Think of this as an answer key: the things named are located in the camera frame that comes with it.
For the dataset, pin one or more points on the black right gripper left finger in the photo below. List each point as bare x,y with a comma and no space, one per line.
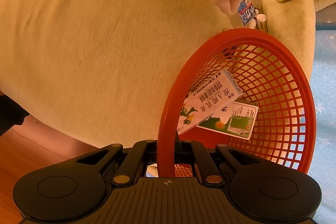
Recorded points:
134,166

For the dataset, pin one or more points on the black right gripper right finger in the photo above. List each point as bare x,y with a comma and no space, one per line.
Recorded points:
194,154

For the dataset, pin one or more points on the green white medicine box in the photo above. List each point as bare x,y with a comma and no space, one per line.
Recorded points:
237,119

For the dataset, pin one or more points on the long white ointment box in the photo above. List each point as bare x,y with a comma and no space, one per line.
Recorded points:
220,90

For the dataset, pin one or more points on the red plastic mesh basket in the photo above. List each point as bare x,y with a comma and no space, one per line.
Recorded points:
270,76

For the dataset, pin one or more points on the small bottle blue label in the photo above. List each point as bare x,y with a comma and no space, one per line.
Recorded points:
246,12

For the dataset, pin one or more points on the yellow-green blanket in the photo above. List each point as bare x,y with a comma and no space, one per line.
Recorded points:
100,70

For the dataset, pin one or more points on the light blue star curtain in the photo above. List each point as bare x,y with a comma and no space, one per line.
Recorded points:
322,84

